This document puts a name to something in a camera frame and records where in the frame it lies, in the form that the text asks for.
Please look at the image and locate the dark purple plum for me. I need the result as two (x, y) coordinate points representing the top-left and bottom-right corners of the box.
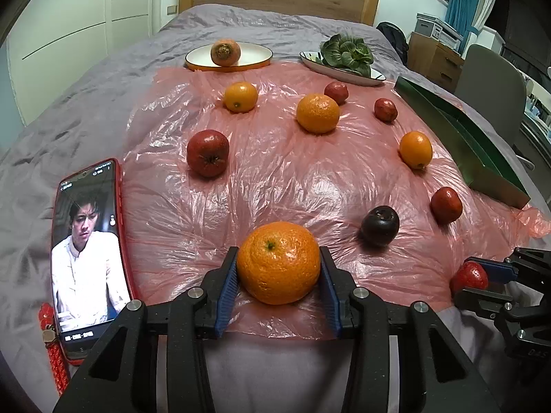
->
(361, 205), (400, 247)

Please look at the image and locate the large orange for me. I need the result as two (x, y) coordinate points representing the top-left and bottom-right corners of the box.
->
(295, 93), (340, 134)
(236, 221), (320, 306)

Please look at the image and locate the small red apple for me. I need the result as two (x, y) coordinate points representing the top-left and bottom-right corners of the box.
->
(324, 81), (349, 105)
(374, 98), (398, 123)

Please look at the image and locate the small orange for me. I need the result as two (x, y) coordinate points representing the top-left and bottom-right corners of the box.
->
(223, 82), (258, 113)

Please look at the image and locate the green rectangular tray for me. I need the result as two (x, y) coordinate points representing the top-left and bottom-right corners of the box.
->
(394, 76), (530, 209)

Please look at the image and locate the red cased smartphone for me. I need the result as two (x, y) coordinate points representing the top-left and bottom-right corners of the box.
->
(50, 159), (136, 366)

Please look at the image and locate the white desk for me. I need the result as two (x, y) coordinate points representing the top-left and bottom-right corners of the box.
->
(513, 69), (550, 172)

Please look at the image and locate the purple bed duvet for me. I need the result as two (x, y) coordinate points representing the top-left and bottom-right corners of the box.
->
(1, 5), (550, 412)

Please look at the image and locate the grey office chair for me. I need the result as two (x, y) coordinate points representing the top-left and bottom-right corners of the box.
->
(455, 44), (527, 147)

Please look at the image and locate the wooden nightstand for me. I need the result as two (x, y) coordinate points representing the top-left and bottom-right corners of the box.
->
(407, 33), (464, 93)

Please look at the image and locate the pink plastic sheet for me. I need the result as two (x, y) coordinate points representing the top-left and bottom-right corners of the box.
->
(122, 62), (550, 311)

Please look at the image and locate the white printer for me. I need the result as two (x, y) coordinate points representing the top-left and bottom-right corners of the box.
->
(415, 13), (463, 52)

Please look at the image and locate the black backpack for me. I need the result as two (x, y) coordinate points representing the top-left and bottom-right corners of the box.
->
(376, 21), (409, 65)

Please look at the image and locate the green leafy vegetable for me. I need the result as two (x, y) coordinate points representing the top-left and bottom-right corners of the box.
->
(320, 34), (374, 77)

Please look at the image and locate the white striped oval plate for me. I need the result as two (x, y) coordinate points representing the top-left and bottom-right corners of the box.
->
(300, 51), (386, 87)

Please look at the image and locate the blue curtain right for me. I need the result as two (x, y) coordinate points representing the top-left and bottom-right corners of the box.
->
(445, 0), (479, 53)

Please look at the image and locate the orange rimmed white plate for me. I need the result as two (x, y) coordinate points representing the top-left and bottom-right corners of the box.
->
(185, 42), (273, 72)

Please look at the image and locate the carrot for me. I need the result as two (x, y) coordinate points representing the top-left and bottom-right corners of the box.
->
(210, 39), (241, 67)

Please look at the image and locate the white wardrobe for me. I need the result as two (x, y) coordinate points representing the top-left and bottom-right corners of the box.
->
(7, 0), (151, 125)

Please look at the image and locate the red braided phone strap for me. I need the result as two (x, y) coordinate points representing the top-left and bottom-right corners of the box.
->
(37, 302), (71, 396)

